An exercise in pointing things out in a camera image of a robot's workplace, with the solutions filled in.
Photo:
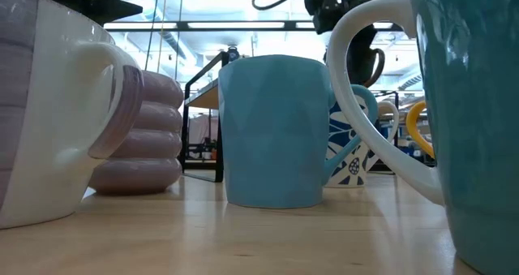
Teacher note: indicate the purple striped white mug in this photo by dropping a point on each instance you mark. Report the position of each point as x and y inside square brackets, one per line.
[48, 145]

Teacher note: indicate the blue white patterned mug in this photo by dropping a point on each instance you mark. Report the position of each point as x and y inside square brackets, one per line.
[338, 129]

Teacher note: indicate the small black blue device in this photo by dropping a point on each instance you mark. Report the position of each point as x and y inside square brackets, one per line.
[233, 54]

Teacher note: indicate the yellow mug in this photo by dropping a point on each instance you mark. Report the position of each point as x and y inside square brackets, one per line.
[411, 125]

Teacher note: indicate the grey draped cloth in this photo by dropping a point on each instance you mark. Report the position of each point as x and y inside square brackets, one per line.
[202, 129]

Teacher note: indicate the light blue faceted mug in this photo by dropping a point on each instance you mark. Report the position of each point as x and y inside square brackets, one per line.
[275, 137]

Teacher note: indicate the pink ribbed mug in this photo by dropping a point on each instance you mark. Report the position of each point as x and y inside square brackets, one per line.
[154, 145]

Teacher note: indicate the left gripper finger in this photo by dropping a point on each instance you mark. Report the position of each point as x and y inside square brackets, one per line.
[117, 11]

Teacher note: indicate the blue box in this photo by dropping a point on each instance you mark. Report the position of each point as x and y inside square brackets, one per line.
[388, 131]

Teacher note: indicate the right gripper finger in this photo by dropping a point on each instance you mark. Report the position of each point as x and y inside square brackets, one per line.
[360, 41]
[372, 37]

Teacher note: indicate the black overhead frame beam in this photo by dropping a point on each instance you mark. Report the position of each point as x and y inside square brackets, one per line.
[182, 25]

